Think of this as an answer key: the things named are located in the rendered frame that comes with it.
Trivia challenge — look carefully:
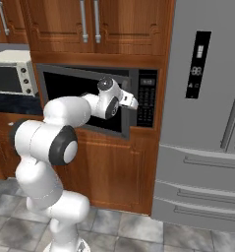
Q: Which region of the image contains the brown wooden wall cupboard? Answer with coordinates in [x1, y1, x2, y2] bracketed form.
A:
[0, 0, 29, 45]

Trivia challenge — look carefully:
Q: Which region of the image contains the brown wooden counter cabinet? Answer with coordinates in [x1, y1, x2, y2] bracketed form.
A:
[0, 111, 45, 181]

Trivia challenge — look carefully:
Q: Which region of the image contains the grey metal cupboard handle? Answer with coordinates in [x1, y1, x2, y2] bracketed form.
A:
[92, 0, 102, 44]
[79, 0, 89, 44]

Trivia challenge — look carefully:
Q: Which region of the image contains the brown wooden cabinet panel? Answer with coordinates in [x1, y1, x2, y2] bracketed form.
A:
[54, 126, 160, 217]

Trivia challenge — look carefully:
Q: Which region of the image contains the black built-in microwave oven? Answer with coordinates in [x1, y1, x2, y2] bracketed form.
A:
[35, 63, 159, 141]

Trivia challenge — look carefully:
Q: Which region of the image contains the dark grey microwave door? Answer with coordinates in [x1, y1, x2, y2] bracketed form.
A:
[35, 63, 133, 141]

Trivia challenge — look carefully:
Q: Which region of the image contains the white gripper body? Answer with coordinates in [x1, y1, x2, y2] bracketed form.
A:
[124, 93, 140, 111]

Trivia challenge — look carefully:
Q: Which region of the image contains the white toaster oven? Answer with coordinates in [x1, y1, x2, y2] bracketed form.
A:
[0, 49, 40, 98]

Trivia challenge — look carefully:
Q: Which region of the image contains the grey steel fridge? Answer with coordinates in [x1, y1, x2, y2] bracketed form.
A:
[150, 0, 235, 234]

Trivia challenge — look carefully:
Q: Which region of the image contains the brown wooden cupboard door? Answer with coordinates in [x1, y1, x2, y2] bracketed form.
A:
[88, 0, 171, 57]
[20, 0, 96, 54]

